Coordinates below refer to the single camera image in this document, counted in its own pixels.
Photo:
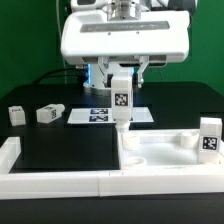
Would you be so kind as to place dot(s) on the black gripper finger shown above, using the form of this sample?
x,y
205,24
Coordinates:
x,y
143,64
106,68

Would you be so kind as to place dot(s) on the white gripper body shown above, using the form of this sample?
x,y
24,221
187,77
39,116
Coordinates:
x,y
160,35

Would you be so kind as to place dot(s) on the white square tabletop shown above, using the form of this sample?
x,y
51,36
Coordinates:
x,y
142,149

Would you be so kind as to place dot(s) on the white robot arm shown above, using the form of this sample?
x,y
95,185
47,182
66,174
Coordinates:
x,y
119,10

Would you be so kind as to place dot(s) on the white AprilTag sheet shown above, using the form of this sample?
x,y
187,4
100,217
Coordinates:
x,y
104,115

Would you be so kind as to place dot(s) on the white U-shaped fence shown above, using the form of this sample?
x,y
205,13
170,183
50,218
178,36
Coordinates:
x,y
155,180

